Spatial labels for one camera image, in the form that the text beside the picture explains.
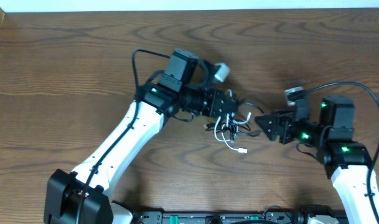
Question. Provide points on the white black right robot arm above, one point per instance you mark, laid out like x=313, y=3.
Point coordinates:
x=345, y=161

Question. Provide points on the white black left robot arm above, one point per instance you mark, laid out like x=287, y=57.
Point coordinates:
x=84, y=194

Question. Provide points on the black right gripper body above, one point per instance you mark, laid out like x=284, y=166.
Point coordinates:
x=287, y=134

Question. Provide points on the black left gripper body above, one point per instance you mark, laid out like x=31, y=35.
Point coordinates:
x=222, y=104

